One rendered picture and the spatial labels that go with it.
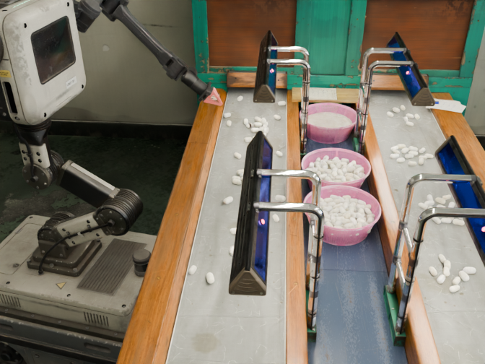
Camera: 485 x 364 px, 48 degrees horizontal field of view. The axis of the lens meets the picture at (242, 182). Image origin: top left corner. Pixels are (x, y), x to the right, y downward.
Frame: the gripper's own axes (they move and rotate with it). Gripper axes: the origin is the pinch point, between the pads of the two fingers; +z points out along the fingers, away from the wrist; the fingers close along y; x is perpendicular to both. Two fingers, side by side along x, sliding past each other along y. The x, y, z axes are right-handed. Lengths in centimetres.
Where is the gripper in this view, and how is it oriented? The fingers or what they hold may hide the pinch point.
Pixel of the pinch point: (220, 103)
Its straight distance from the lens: 243.3
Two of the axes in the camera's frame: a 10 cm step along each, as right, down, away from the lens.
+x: -6.3, 6.3, 4.5
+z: 7.7, 5.7, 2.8
